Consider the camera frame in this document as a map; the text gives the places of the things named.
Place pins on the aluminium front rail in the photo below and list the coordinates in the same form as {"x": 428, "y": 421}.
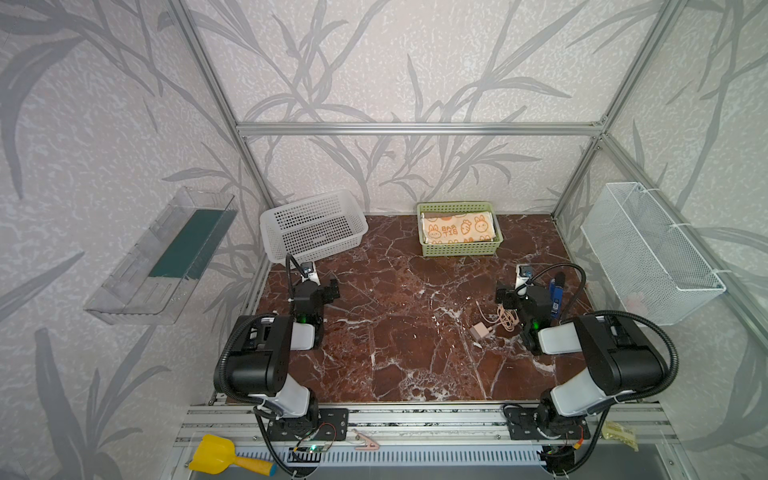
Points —
{"x": 389, "y": 424}

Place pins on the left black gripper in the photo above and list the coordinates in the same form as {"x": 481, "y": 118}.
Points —
{"x": 325, "y": 291}

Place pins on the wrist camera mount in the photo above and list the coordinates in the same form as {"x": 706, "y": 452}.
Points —
{"x": 310, "y": 272}
{"x": 524, "y": 273}

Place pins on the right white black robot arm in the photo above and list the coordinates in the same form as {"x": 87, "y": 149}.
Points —
{"x": 627, "y": 357}

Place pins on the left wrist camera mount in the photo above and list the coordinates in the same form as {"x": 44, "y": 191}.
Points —
{"x": 310, "y": 272}

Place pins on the clear acrylic wall shelf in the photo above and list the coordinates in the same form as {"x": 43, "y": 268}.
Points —
{"x": 152, "y": 284}

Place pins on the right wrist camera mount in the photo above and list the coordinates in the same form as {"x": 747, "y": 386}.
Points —
{"x": 524, "y": 273}

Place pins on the pink clothespin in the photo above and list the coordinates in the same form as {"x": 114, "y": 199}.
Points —
{"x": 367, "y": 444}

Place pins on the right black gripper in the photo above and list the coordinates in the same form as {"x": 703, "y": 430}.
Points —
{"x": 510, "y": 298}

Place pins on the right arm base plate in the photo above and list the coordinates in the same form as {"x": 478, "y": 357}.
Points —
{"x": 543, "y": 423}

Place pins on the green plastic basket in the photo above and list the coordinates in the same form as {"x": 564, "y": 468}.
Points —
{"x": 458, "y": 249}

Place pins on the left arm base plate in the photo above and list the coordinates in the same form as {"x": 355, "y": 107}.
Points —
{"x": 328, "y": 424}

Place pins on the orange patterned towel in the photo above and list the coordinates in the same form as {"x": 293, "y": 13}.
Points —
{"x": 445, "y": 228}

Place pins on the white wire mesh basket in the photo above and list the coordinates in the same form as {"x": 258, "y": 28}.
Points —
{"x": 654, "y": 268}

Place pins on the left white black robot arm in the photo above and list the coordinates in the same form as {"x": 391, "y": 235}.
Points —
{"x": 253, "y": 367}

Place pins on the yellow paper tag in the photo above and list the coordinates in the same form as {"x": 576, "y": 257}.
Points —
{"x": 615, "y": 431}

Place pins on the green circuit board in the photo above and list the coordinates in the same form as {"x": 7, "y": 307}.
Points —
{"x": 312, "y": 448}

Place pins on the yellow plastic scoop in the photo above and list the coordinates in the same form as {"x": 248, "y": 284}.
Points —
{"x": 216, "y": 454}

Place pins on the white plastic laundry basket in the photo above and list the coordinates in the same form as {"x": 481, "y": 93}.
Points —
{"x": 313, "y": 228}

